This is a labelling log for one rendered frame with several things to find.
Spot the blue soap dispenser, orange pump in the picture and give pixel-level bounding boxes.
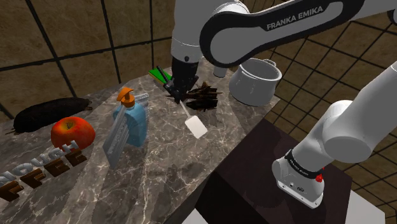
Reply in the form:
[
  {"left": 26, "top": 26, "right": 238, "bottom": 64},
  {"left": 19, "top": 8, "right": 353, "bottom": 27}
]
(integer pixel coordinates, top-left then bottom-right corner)
[{"left": 112, "top": 87, "right": 148, "bottom": 148}]

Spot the dark purple eggplant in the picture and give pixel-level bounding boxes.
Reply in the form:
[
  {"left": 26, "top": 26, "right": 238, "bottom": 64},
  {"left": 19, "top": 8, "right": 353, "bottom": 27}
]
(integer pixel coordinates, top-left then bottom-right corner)
[{"left": 5, "top": 97, "right": 94, "bottom": 135}]

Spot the grey metal grater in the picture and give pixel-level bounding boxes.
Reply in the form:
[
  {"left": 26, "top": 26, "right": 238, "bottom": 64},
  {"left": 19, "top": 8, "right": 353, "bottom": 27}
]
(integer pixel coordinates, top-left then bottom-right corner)
[{"left": 102, "top": 92, "right": 150, "bottom": 169}]

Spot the red apple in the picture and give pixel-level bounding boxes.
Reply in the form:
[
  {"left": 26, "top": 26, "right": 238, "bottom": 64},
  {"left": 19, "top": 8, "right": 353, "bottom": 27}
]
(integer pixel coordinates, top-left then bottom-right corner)
[{"left": 50, "top": 116, "right": 96, "bottom": 152}]

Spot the white pot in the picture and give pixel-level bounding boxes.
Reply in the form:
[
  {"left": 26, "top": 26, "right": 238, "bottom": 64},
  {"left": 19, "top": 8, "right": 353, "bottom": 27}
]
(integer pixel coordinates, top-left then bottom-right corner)
[{"left": 228, "top": 57, "right": 282, "bottom": 107}]

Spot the grey and brown letter sign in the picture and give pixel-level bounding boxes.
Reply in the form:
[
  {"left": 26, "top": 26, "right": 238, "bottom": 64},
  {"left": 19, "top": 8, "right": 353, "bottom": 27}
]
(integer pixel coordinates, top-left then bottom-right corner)
[{"left": 0, "top": 140, "right": 88, "bottom": 203}]

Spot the white spatula with black handle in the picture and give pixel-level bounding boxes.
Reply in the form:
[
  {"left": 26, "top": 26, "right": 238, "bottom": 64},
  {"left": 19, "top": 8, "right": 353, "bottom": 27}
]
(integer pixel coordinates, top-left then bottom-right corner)
[{"left": 156, "top": 65, "right": 208, "bottom": 139}]

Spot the dark robot stand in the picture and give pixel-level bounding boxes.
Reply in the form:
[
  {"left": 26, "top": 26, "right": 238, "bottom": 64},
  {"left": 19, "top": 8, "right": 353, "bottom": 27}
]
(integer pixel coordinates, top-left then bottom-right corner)
[{"left": 194, "top": 118, "right": 353, "bottom": 224}]

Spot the dark brown pine cone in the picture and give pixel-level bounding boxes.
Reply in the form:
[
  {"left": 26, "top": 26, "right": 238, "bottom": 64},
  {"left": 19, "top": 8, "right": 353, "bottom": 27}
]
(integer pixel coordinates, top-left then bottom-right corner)
[{"left": 185, "top": 81, "right": 224, "bottom": 112}]

